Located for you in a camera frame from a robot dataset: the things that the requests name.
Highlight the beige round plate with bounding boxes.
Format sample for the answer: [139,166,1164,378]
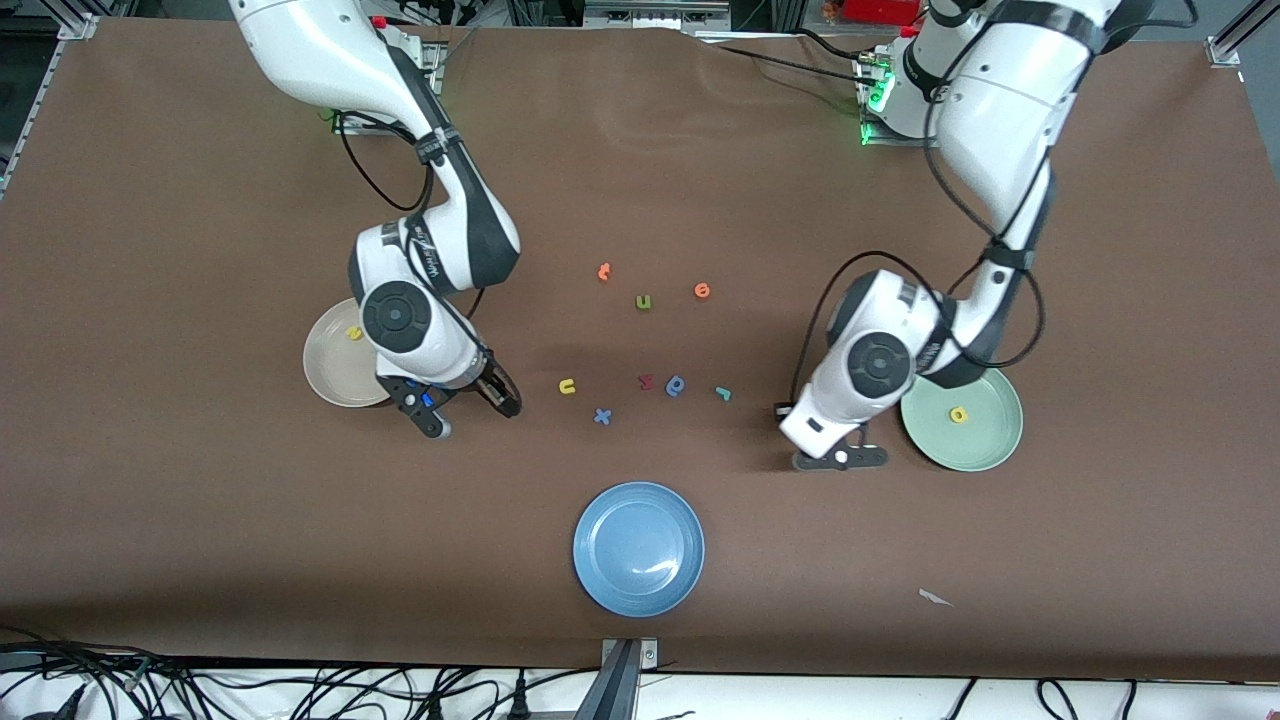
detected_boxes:
[302,296,396,409]

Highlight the green round plate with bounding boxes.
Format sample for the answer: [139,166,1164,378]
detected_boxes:
[900,365,1025,473]

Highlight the blue round plate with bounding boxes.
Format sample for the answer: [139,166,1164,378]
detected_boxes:
[572,481,706,618]

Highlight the red box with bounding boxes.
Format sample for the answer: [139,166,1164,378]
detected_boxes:
[843,0,926,26]

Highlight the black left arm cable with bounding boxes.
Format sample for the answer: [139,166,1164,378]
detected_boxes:
[788,60,1047,413]

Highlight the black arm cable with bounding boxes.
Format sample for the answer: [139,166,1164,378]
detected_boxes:
[335,110,441,213]
[788,60,1047,413]

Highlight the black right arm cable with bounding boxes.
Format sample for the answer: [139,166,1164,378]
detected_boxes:
[335,110,441,213]

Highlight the metal table bracket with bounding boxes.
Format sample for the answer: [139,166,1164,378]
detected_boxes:
[600,638,659,720]

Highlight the aluminium frame rail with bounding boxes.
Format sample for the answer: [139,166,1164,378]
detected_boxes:
[583,0,733,33]

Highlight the tangled black floor cables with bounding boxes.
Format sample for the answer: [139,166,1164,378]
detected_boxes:
[0,625,231,720]

